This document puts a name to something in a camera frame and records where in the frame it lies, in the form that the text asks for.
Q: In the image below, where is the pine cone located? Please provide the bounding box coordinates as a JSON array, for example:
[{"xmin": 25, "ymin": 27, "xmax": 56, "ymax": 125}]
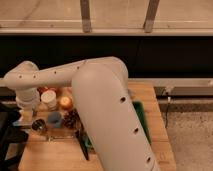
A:
[{"xmin": 63, "ymin": 110, "xmax": 79, "ymax": 129}]

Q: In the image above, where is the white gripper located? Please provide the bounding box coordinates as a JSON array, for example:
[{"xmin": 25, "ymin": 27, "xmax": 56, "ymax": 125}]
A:
[{"xmin": 16, "ymin": 89, "xmax": 40, "ymax": 121}]

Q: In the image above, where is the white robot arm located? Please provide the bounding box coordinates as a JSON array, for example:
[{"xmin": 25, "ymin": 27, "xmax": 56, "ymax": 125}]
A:
[{"xmin": 3, "ymin": 57, "xmax": 161, "ymax": 171}]

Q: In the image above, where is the white cup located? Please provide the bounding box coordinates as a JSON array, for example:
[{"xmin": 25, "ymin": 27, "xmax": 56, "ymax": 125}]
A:
[{"xmin": 41, "ymin": 90, "xmax": 57, "ymax": 110}]

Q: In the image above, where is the red bowl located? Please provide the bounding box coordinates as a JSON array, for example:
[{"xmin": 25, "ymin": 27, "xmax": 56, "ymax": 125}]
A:
[{"xmin": 38, "ymin": 87, "xmax": 57, "ymax": 93}]

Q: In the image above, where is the small metal cup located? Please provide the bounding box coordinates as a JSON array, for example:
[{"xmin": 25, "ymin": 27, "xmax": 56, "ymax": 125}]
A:
[{"xmin": 32, "ymin": 119, "xmax": 47, "ymax": 134}]

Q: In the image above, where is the silver fork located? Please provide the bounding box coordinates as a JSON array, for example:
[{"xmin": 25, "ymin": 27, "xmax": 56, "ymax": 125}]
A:
[{"xmin": 45, "ymin": 136, "xmax": 75, "ymax": 141}]

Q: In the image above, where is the black chair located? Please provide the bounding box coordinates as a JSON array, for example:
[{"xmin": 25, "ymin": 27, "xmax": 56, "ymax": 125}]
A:
[{"xmin": 0, "ymin": 102, "xmax": 29, "ymax": 171}]

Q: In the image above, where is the red yellow apple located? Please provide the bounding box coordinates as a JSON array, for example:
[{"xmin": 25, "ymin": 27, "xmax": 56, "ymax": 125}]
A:
[{"xmin": 59, "ymin": 96, "xmax": 73, "ymax": 110}]

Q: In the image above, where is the black handled knife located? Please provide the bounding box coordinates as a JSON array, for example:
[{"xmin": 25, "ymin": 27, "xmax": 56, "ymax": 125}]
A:
[{"xmin": 75, "ymin": 131, "xmax": 89, "ymax": 161}]

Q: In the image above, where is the green plastic tray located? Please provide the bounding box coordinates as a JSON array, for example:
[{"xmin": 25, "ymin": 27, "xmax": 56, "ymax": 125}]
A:
[{"xmin": 85, "ymin": 101, "xmax": 153, "ymax": 149}]

